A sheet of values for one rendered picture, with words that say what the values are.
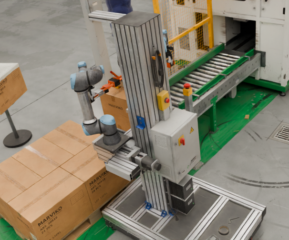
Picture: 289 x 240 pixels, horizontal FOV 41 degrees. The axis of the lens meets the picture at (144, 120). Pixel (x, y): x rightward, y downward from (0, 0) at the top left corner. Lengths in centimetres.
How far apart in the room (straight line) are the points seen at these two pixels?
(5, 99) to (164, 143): 265
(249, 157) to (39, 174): 228
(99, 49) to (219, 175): 209
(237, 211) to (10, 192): 210
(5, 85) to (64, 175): 170
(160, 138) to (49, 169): 143
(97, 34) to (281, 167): 261
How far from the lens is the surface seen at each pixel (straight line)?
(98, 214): 399
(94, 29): 476
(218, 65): 532
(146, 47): 269
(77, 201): 372
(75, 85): 292
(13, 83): 517
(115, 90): 389
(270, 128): 497
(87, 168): 380
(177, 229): 353
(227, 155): 455
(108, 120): 306
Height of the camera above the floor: 291
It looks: 33 degrees down
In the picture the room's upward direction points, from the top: 10 degrees counter-clockwise
